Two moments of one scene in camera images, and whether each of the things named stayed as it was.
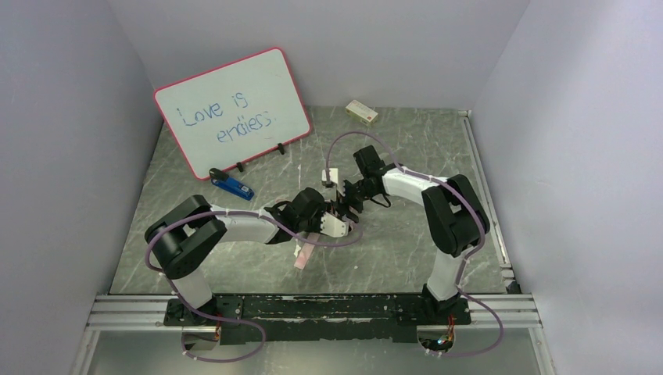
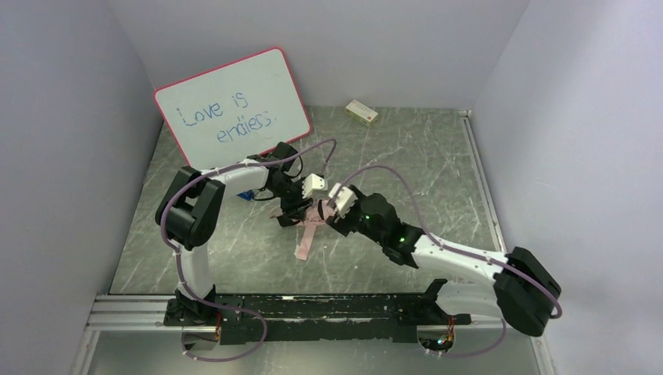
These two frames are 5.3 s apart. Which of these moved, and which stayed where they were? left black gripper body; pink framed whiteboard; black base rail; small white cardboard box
Moved: left black gripper body
Stayed: pink framed whiteboard; small white cardboard box; black base rail
